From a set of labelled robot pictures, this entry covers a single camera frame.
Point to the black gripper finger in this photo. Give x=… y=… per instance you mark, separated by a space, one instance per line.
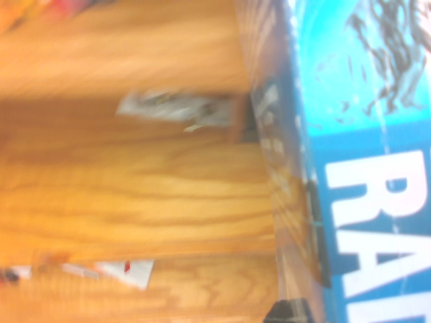
x=289 y=311

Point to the blue cover paperback book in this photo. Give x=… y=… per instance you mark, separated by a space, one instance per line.
x=363 y=134

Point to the white book red marks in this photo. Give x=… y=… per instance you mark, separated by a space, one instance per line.
x=131 y=272

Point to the wooden bookshelf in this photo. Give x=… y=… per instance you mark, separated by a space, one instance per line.
x=134 y=185

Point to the grey white magazine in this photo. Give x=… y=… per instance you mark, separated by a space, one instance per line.
x=168 y=107

